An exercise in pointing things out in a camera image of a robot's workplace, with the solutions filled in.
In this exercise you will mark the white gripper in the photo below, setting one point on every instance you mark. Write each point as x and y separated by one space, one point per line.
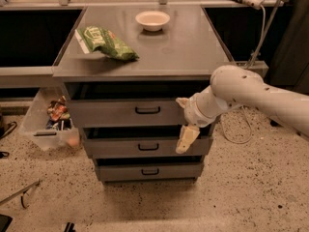
192 114

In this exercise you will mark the grey top drawer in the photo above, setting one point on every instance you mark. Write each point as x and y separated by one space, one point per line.
129 103

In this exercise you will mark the grey drawer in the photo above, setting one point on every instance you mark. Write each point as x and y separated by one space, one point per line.
156 168
142 142
129 103

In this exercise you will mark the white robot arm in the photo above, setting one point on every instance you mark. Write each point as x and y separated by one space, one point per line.
232 87

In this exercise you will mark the grey middle drawer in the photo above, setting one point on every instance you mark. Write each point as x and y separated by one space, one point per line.
142 142

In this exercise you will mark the grey drawer cabinet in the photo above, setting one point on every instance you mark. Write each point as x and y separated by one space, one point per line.
185 49

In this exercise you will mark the grey bottom drawer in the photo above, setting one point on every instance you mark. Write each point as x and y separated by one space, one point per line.
156 168

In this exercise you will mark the white bowl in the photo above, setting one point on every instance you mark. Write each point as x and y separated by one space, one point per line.
152 20

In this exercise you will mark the green chip bag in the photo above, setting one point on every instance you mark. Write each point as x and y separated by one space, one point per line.
93 38

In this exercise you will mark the colourful snack packets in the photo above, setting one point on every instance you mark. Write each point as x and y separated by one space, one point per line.
58 111

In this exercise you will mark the clear plastic bin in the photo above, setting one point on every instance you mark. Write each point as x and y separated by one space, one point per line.
34 123

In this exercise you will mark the metal rod on floor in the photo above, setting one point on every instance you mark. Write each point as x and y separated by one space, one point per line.
21 193

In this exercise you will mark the black object bottom left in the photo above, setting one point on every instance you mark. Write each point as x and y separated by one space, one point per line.
5 221

